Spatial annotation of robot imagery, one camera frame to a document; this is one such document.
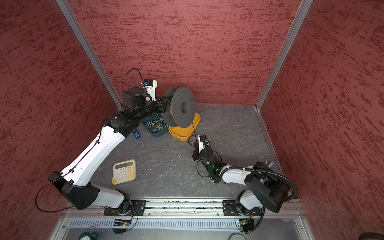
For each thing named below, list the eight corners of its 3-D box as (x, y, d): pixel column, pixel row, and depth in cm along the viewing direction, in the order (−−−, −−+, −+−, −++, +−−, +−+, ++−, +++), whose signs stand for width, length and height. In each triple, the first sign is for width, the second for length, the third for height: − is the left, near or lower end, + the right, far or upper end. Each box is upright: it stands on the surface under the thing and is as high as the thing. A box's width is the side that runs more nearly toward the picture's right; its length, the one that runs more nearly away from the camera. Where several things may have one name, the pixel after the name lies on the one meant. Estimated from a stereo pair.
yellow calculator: (114, 185, 83) (111, 183, 81) (115, 166, 90) (113, 163, 88) (136, 179, 85) (134, 177, 83) (135, 160, 93) (134, 158, 90)
